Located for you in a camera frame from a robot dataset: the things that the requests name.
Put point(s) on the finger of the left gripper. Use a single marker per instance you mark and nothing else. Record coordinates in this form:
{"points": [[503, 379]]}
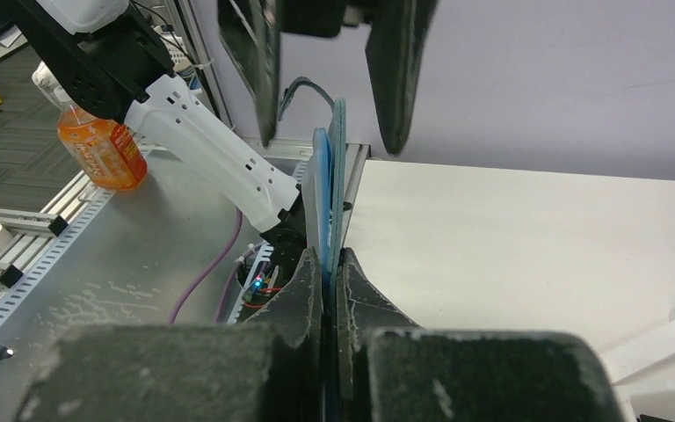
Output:
{"points": [[394, 53], [250, 32]]}

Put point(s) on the blue card holder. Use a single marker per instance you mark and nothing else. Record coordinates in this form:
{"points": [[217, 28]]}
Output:
{"points": [[323, 193]]}

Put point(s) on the orange drink bottle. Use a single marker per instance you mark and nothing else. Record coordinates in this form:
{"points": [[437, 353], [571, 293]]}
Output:
{"points": [[104, 149]]}

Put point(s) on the white clothes rack stand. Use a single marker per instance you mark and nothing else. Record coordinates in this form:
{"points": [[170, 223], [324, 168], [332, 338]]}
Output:
{"points": [[634, 356]]}

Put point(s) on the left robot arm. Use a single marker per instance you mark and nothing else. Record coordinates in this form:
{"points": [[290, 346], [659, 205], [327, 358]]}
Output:
{"points": [[107, 57]]}

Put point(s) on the white slotted cable duct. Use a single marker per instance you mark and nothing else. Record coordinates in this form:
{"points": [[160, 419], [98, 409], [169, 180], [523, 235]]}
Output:
{"points": [[103, 268]]}

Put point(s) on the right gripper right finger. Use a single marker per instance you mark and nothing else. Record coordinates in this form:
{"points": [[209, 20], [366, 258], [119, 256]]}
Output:
{"points": [[392, 369]]}

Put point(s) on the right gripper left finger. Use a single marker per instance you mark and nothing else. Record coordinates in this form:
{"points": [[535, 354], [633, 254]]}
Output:
{"points": [[264, 369]]}

